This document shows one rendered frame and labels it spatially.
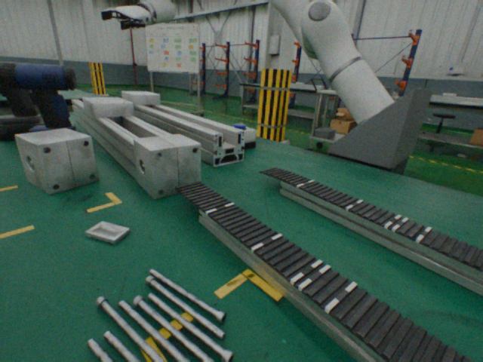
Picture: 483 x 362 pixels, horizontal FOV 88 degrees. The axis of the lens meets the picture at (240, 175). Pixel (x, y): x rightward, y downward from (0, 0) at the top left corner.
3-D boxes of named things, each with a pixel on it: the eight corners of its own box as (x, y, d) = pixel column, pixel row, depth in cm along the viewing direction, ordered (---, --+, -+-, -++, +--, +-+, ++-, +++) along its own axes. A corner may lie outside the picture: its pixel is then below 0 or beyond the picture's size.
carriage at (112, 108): (135, 124, 79) (133, 102, 76) (96, 127, 72) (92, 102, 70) (120, 116, 90) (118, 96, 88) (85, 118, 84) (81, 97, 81)
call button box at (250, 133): (255, 148, 83) (256, 129, 80) (232, 151, 77) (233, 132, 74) (240, 142, 88) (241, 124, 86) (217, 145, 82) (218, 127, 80)
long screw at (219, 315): (226, 318, 24) (227, 311, 24) (220, 326, 24) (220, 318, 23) (155, 271, 30) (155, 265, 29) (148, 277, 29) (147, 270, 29)
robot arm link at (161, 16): (144, -6, 101) (159, 16, 103) (166, -8, 110) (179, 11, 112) (136, 9, 107) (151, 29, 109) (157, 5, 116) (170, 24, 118)
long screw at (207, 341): (234, 358, 21) (235, 350, 21) (227, 368, 20) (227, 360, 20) (154, 296, 27) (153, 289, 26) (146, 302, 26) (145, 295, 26)
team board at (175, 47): (145, 111, 631) (137, 22, 557) (158, 109, 673) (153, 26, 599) (195, 118, 574) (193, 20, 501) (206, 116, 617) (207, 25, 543)
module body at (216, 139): (243, 161, 70) (245, 130, 66) (213, 167, 64) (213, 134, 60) (142, 115, 126) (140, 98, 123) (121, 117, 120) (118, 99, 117)
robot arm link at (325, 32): (361, 70, 88) (326, 19, 92) (371, 41, 70) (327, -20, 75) (330, 90, 91) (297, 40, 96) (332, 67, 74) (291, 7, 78)
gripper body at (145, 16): (155, 29, 106) (135, 33, 98) (136, 19, 107) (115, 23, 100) (154, 8, 100) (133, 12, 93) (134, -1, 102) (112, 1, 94)
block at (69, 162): (109, 177, 54) (103, 134, 51) (50, 195, 45) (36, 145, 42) (85, 166, 59) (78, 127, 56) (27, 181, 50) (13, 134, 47)
